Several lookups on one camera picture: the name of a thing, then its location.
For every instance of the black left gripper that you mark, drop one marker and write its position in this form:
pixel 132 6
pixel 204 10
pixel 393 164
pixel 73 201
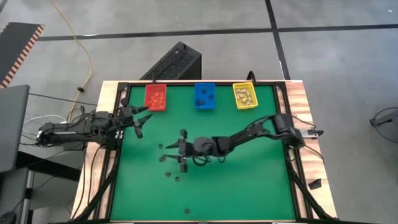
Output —
pixel 126 118

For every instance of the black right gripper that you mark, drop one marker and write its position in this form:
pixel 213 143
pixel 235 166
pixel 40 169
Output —
pixel 202 146

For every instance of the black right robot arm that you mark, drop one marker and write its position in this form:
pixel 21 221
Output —
pixel 248 133

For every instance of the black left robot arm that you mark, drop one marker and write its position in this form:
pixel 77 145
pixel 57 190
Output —
pixel 77 130

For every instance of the red plastic basket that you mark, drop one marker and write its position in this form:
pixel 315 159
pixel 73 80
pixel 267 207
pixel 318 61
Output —
pixel 147 88

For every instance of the blue plastic basket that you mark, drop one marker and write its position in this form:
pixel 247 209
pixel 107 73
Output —
pixel 206 86

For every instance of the black perforated computer case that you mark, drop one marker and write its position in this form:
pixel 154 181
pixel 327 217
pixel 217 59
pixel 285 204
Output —
pixel 177 60

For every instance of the yellow plastic basket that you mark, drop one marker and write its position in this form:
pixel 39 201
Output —
pixel 236 105

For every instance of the grey desk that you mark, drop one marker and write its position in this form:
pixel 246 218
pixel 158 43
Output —
pixel 12 124

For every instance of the silver metal clamp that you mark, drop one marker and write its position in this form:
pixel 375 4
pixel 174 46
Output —
pixel 312 132

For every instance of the small black wedge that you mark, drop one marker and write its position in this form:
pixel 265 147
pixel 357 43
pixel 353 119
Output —
pixel 314 184

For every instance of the black mat with striped edge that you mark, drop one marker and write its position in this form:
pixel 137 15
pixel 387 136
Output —
pixel 17 46

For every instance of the grey stand leg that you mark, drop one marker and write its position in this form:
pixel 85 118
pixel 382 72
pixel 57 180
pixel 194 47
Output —
pixel 387 119

